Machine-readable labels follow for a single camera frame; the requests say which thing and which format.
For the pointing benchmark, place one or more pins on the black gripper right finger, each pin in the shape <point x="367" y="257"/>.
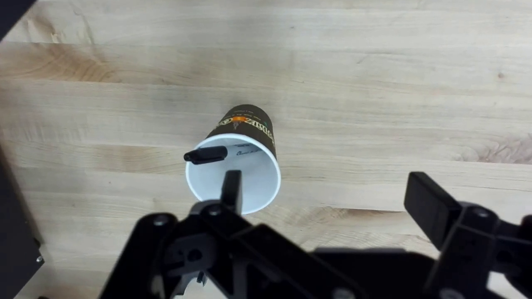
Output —
<point x="472" y="242"/>

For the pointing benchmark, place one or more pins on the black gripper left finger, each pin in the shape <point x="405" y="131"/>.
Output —
<point x="167" y="259"/>

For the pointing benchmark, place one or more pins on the black marker pen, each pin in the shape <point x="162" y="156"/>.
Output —
<point x="206" y="154"/>

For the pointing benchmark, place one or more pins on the brown paper cup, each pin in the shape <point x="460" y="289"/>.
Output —
<point x="250" y="124"/>

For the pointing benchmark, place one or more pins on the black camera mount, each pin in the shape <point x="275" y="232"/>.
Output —
<point x="18" y="232"/>

